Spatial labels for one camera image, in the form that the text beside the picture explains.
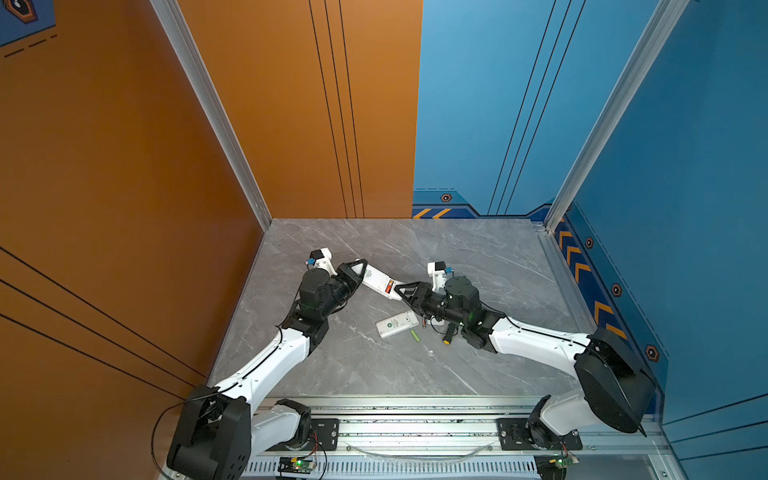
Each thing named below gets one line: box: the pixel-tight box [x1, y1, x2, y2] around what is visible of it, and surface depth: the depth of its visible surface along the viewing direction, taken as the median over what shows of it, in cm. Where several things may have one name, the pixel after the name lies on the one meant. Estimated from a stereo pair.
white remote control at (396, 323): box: [376, 309, 419, 338], surface depth 93 cm
